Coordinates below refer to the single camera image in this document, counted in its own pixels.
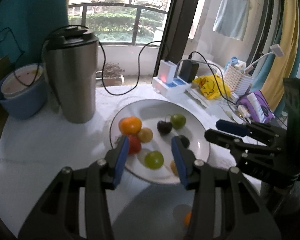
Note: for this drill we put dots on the white power strip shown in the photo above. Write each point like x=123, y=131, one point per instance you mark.
x=178, y=86

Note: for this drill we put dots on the large orange front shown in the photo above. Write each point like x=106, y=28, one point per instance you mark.
x=187, y=219

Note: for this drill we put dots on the white charger plug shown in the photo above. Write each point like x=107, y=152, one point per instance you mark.
x=166, y=71

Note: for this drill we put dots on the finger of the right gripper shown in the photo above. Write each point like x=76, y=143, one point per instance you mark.
x=253, y=130
x=230, y=141

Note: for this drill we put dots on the large orange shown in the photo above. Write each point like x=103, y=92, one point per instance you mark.
x=130, y=125
x=187, y=219

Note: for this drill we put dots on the stainless steel tumbler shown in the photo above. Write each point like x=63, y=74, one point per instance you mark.
x=70, y=58

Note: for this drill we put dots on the hanging light blue towel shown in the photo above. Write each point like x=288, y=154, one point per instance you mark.
x=232, y=18

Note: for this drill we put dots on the white desk lamp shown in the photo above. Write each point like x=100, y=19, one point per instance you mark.
x=275, y=49

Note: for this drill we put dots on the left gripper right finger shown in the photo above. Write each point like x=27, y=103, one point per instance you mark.
x=225, y=205

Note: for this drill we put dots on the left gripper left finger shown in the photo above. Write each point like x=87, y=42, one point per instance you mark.
x=56, y=214

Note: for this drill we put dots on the blue plastic bowl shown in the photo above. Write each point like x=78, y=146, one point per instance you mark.
x=23, y=92

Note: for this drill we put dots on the black power adapter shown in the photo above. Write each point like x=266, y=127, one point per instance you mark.
x=189, y=69

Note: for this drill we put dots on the yellow curtain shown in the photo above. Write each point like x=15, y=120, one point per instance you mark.
x=282, y=67

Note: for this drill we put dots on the dark plum with stem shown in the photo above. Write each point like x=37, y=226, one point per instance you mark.
x=164, y=127

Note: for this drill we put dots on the teal curtain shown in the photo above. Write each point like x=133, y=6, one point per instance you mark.
x=24, y=24

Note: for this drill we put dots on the green tomato back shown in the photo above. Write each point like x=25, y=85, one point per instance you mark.
x=178, y=121

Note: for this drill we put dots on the white blue tube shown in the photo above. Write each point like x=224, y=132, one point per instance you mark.
x=255, y=109

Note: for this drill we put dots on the white oval serving plate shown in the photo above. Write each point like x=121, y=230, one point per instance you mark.
x=150, y=112

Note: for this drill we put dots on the white perforated basket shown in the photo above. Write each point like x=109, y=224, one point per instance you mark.
x=238, y=82

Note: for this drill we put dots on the small dark plum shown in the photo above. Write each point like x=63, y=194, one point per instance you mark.
x=185, y=141

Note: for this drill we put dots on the round grey glass mat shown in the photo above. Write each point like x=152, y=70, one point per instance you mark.
x=158, y=212

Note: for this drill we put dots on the yellow brown kiwi fruit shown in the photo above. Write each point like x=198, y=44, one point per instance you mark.
x=145, y=135

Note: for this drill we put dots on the large orange back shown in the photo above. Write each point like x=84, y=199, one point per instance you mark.
x=130, y=125

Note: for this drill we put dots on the balcony metal railing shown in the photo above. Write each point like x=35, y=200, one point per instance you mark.
x=119, y=23

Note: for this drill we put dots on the small yellow orange fruit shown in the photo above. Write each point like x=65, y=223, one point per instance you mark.
x=174, y=168

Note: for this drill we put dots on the green tomato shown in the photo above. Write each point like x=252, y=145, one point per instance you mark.
x=178, y=121
x=154, y=160

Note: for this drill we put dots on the red tomato small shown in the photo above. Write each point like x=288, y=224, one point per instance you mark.
x=134, y=145

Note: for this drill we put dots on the green tomato front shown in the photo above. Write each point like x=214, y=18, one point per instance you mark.
x=154, y=160

